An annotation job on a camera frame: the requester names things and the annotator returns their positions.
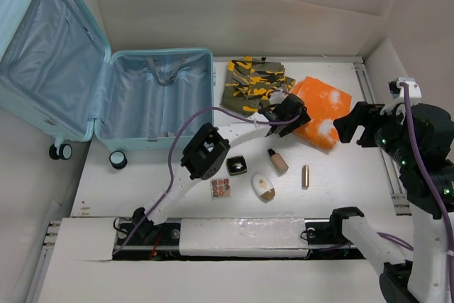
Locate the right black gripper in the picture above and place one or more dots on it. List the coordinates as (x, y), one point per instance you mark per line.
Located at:
(373, 116)

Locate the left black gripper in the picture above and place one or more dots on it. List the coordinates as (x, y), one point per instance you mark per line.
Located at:
(295, 124)

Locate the orange tie-dye garment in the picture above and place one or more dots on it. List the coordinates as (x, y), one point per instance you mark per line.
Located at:
(324, 104)

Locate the camouflage yellow green garment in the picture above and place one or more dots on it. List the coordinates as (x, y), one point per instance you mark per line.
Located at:
(249, 83)

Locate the beige foundation bottle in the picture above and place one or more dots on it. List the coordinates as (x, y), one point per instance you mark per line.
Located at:
(278, 162)

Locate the black square compact case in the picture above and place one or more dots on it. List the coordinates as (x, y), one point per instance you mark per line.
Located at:
(236, 165)

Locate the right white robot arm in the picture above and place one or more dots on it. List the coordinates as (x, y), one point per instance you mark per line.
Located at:
(419, 142)

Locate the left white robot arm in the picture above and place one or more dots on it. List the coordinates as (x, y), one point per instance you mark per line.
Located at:
(205, 153)

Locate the rose gold lipstick tube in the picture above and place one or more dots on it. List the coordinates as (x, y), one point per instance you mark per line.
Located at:
(305, 177)

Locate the white oval sunscreen bottle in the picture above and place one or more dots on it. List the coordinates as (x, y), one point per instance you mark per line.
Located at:
(263, 187)

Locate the eyeshadow palette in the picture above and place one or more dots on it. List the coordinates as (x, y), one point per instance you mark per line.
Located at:
(220, 188)

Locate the light blue open suitcase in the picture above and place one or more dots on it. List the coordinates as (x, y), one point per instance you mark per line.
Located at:
(59, 74)

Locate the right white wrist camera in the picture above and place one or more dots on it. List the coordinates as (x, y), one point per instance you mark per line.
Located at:
(405, 88)

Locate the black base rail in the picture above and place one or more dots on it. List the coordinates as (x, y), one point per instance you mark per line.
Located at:
(228, 239)

